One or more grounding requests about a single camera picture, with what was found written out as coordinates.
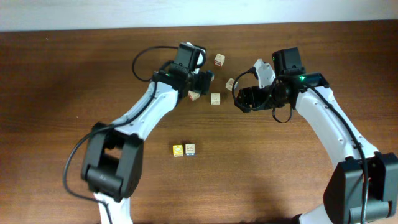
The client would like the yellow wooden block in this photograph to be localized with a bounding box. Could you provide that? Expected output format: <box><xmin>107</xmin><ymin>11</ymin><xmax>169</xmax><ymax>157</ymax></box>
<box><xmin>172</xmin><ymin>145</ymin><xmax>184</xmax><ymax>157</ymax></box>

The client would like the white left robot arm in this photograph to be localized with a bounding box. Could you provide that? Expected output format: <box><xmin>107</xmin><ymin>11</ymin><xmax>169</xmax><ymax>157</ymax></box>
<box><xmin>81</xmin><ymin>42</ymin><xmax>214</xmax><ymax>223</ymax></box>

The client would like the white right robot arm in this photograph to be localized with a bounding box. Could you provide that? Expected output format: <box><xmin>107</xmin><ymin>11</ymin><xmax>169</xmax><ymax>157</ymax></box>
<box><xmin>232</xmin><ymin>47</ymin><xmax>397</xmax><ymax>224</ymax></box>

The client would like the blue top wooden block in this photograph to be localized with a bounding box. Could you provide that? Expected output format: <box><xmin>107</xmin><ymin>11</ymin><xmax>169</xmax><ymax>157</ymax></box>
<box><xmin>207</xmin><ymin>70</ymin><xmax>215</xmax><ymax>82</ymax></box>

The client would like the wooden block letter I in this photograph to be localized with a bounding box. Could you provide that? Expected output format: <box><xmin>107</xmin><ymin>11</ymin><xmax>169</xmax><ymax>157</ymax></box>
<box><xmin>211</xmin><ymin>93</ymin><xmax>221</xmax><ymax>105</ymax></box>

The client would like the wooden block shell picture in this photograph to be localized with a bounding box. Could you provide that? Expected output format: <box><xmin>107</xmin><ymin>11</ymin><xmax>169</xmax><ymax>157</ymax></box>
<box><xmin>225</xmin><ymin>78</ymin><xmax>238</xmax><ymax>91</ymax></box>

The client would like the wooden block red top right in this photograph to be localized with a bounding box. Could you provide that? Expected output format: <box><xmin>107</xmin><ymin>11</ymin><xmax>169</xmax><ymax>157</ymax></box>
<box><xmin>214</xmin><ymin>54</ymin><xmax>226</xmax><ymax>67</ymax></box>

